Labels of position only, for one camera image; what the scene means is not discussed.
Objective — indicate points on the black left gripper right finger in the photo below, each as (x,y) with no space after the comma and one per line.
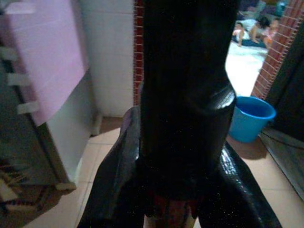
(237,202)

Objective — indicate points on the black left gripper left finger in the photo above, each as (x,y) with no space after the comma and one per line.
(114,190)

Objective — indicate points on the dark blue floor mat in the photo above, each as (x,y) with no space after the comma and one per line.
(249,43)

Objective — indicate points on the white grey cabinet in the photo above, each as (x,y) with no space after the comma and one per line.
(71,142)

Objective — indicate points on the blue plastic bucket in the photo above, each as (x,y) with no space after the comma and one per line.
(249,123)

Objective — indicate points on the dark door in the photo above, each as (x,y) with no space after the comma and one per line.
(289,83)

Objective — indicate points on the pink cloth cover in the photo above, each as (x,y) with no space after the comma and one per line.
(47,59)

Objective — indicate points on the baby in pink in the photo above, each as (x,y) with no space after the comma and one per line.
(240,33)

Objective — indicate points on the small child in pink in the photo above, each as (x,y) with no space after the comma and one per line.
(272,31)

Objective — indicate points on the dark haired child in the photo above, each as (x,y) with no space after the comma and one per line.
(260,26)

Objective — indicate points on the teal plastic container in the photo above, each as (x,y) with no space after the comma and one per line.
(280,8)

